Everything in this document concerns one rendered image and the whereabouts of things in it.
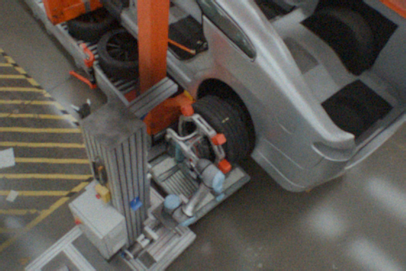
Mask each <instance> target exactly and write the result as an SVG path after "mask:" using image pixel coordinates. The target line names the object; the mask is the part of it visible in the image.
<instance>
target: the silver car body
mask: <svg viewBox="0 0 406 271"><path fill-rule="evenodd" d="M121 1H122V2H123V3H124V4H125V6H123V8H122V13H121V14H120V20H121V23H120V24H121V25H123V27H124V28H125V29H126V30H128V32H129V33H130V34H132V35H133V37H134V38H135V39H137V40H138V4H137V0H121ZM166 71H167V72H168V73H169V74H170V75H171V76H172V77H173V78H174V79H175V80H176V81H177V82H178V83H179V84H180V85H181V86H182V87H183V88H184V89H185V90H186V91H187V92H188V93H189V94H190V95H191V96H192V97H193V98H194V99H195V96H196V87H197V86H198V84H199V83H200V82H201V81H202V79H205V78H217V79H221V80H223V81H224V82H226V83H227V84H229V85H230V86H231V87H232V88H233V89H234V90H235V91H236V92H237V93H238V95H237V98H236V101H237V100H239V97H241V98H242V100H244V102H245V105H246V106H247V108H248V110H249V111H250V113H251V116H252V120H253V122H254V126H255V130H256V135H257V143H256V147H255V150H254V153H253V154H252V155H251V157H252V158H253V159H255V160H256V161H257V163H258V164H259V165H261V166H262V168H263V169H264V170H266V171H267V173H268V174H269V175H270V176H272V177H273V179H274V180H275V181H277V182H278V184H279V185H280V186H282V187H283V188H284V189H286V190H287V191H291V192H294V191H296V192H299V191H308V190H310V189H311V188H314V187H315V186H319V185H320V184H322V183H324V182H326V181H328V180H333V179H334V178H336V177H338V176H340V175H343V174H344V173H346V172H347V171H349V170H351V169H352V168H354V167H355V166H356V165H357V164H359V163H361V161H363V160H364V159H366V158H367V157H368V156H369V155H370V154H372V153H373V152H374V151H375V150H376V149H378V148H379V146H381V145H382V144H383V143H384V142H385V141H387V140H388V139H389V138H390V137H391V136H392V135H393V134H395V133H396V132H397V130H399V129H400V128H401V127H402V126H403V125H404V124H405V123H406V19H405V18H404V17H403V16H402V15H400V14H398V13H396V12H395V11H394V10H393V9H390V8H389V7H388V6H387V5H385V4H383V3H382V2H380V1H379V0H170V11H169V24H168V39H167V65H166ZM195 100H196V99H195Z"/></svg>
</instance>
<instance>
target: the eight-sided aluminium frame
mask: <svg viewBox="0 0 406 271"><path fill-rule="evenodd" d="M187 121H189V122H195V123H196V125H197V126H198V127H200V128H201V129H202V131H203V132H204V133H205V134H206V135H207V137H208V138H209V140H210V143H211V144H212V148H213V150H214V152H215V154H216V160H215V163H214V162H212V164H213V165H215V166H216V168H218V163H219V162H221V161H222V160H223V158H224V156H225V154H224V152H223V149H222V146H221V145H218V146H215V145H214V144H213V143H212V139H211V138H213V137H214V136H216V135H217V133H216V132H215V131H214V130H213V129H212V128H211V127H210V126H209V125H208V124H207V123H206V122H205V121H204V120H203V119H202V117H201V116H199V115H198V114H192V115H191V116H188V117H185V116H183V115H181V116H180V122H179V129H178V131H179V134H180V136H181V138H185V137H186V136H188V133H187V132H186V123H187ZM202 124H203V125H204V126H203V125H202ZM208 131H209V132H208ZM184 134H185V135H184ZM197 156H198V157H199V158H200V159H202V155H201V154H200V153H198V154H197Z"/></svg>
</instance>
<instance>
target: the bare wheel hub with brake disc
mask: <svg viewBox="0 0 406 271"><path fill-rule="evenodd" d="M224 101H225V102H226V103H228V104H229V105H230V106H231V107H232V108H233V109H234V111H235V112H236V114H237V115H238V116H239V117H240V120H241V121H242V122H243V124H244V127H245V116H244V113H243V111H242V110H241V108H240V106H239V105H238V104H236V103H235V102H234V101H233V100H229V99H227V100H224Z"/></svg>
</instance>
